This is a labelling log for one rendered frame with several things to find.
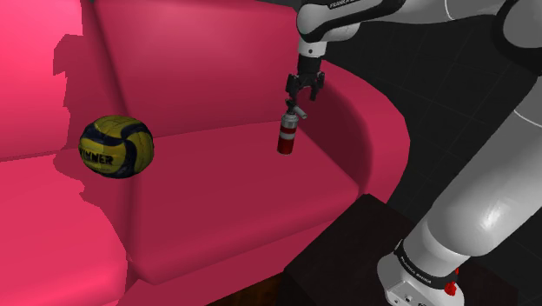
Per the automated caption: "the dark robot stand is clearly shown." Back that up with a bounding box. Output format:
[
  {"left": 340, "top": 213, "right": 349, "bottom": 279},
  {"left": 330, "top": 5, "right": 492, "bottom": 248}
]
[{"left": 275, "top": 193, "right": 542, "bottom": 306}]

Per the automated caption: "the pink red sofa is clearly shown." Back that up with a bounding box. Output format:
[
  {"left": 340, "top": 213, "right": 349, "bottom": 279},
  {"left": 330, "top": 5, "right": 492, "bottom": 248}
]
[{"left": 0, "top": 0, "right": 412, "bottom": 306}]

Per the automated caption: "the yellow and navy ball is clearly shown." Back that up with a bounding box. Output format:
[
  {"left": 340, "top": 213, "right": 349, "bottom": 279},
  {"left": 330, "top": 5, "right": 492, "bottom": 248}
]
[{"left": 77, "top": 115, "right": 155, "bottom": 179}]

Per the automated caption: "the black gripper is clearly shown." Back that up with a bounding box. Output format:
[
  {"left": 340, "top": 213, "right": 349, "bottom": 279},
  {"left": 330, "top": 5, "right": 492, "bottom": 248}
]
[{"left": 285, "top": 54, "right": 327, "bottom": 108}]

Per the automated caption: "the red and silver canister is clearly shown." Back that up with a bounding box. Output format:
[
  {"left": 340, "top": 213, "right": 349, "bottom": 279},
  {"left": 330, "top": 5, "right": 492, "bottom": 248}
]
[{"left": 276, "top": 98, "right": 308, "bottom": 156}]

